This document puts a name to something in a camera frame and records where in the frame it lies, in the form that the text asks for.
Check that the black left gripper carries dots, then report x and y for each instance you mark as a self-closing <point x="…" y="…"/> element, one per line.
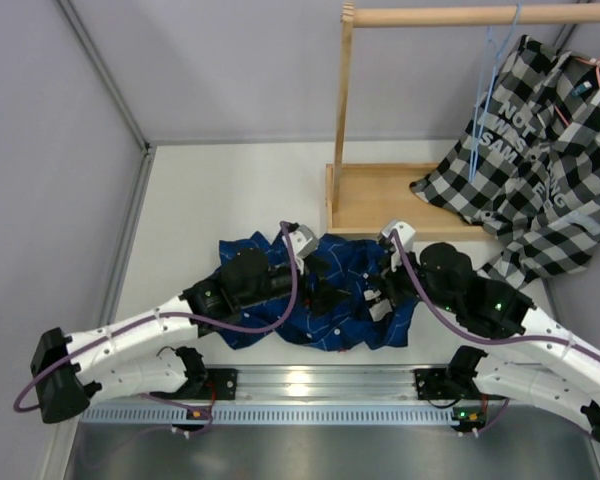
<point x="324" y="298"/>

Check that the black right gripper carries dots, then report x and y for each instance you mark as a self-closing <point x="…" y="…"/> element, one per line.
<point x="389" y="280"/>

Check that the blue plaid shirt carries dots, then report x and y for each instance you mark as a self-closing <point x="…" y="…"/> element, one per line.
<point x="351" y="264"/>

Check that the light blue wire hanger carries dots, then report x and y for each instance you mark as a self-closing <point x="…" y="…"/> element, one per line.
<point x="491" y="58"/>

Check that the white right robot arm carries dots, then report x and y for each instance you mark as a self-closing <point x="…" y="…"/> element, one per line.
<point x="513" y="349"/>

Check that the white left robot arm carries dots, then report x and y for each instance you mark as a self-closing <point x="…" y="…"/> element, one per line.
<point x="150" y="353"/>

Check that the black white checkered shirt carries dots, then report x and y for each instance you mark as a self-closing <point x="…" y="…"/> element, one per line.
<point x="537" y="187"/>

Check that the wooden clothes rack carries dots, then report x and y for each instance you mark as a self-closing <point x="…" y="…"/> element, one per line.
<point x="361" y="198"/>

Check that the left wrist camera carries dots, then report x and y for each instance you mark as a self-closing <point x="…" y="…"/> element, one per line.
<point x="300" y="239"/>

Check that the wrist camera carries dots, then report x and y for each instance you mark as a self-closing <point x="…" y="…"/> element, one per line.
<point x="300" y="239"/>
<point x="397" y="232"/>

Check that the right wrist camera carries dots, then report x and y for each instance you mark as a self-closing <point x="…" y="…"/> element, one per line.
<point x="397" y="232"/>

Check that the aluminium mounting rail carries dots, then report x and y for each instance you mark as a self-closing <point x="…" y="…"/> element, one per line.
<point x="300" y="382"/>

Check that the aluminium frame post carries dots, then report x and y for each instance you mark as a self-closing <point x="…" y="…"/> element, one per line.
<point x="144" y="164"/>

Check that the slotted grey cable duct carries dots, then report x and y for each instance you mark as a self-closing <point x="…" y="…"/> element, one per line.
<point x="228" y="414"/>

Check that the pink wire hanger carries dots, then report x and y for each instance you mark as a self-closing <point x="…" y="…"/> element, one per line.
<point x="579" y="83"/>

